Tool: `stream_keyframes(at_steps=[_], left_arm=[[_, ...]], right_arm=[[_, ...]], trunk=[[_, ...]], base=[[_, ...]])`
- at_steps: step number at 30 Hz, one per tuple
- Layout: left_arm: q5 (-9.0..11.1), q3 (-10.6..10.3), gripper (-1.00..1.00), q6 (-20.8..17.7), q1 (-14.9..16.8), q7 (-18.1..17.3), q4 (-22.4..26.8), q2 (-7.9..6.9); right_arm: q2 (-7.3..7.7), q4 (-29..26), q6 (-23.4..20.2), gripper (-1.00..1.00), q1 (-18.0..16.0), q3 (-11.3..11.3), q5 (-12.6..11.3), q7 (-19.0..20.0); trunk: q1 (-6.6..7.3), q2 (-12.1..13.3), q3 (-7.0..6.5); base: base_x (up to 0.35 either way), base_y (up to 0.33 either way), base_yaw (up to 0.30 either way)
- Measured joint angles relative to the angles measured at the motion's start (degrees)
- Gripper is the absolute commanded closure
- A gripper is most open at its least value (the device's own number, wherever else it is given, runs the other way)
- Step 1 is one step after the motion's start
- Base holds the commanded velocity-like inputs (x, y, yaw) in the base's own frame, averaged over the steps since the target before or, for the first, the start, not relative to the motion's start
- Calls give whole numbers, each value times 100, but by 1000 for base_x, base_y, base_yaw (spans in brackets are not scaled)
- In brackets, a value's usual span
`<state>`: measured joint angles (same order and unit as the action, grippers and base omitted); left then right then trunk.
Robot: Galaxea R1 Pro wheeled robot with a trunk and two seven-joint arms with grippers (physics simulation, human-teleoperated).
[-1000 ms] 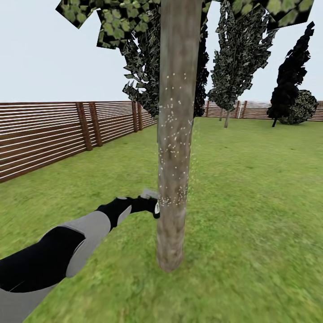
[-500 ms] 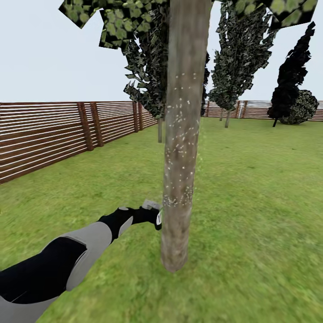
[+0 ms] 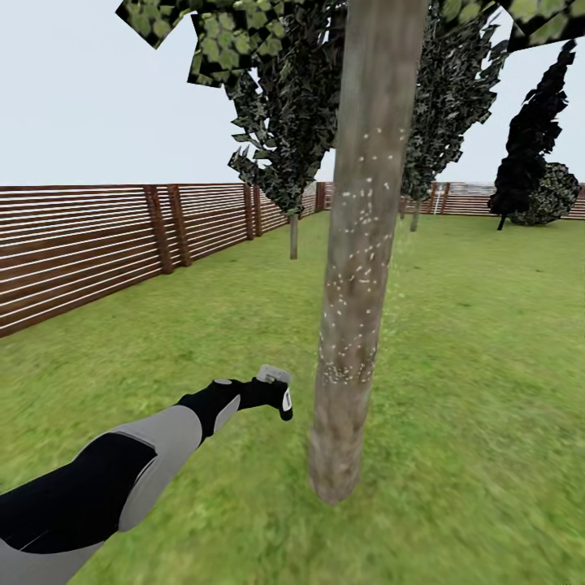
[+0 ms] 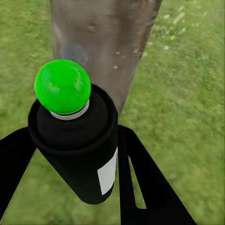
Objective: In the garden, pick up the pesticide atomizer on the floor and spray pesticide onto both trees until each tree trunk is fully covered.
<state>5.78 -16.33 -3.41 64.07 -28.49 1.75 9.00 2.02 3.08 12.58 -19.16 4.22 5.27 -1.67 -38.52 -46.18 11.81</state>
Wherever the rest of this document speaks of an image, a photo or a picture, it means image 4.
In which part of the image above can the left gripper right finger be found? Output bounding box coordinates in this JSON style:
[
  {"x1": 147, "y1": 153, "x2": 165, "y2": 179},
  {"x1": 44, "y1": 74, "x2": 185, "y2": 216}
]
[{"x1": 117, "y1": 125, "x2": 196, "y2": 225}]

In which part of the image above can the pesticide atomizer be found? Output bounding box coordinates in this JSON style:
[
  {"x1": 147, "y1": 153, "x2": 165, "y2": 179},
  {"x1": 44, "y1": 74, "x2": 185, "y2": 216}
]
[{"x1": 27, "y1": 44, "x2": 120, "y2": 204}]

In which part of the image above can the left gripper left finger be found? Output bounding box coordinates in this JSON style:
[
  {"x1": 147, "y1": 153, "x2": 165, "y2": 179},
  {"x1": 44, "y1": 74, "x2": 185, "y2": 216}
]
[{"x1": 0, "y1": 127, "x2": 37, "y2": 220}]

